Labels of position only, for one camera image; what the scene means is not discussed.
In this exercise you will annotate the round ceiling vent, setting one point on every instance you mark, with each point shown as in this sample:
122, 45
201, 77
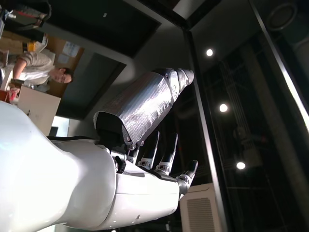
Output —
270, 18

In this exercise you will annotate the closed cardboard box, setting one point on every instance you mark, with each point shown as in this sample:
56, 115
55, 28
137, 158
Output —
38, 108

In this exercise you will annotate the white ceiling air conditioner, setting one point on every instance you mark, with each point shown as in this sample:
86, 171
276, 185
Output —
200, 212

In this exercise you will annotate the black storage bin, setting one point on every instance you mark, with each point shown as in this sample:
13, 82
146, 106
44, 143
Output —
26, 14

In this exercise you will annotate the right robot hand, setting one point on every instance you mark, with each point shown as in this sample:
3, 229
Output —
72, 183

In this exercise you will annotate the brown board with papers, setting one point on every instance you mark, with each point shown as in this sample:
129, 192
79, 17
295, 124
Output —
55, 46

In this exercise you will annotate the round ceiling light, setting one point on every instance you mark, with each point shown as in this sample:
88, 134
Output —
209, 52
240, 165
223, 107

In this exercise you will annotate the person in beige sweater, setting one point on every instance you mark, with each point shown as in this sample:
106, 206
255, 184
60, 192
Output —
36, 65

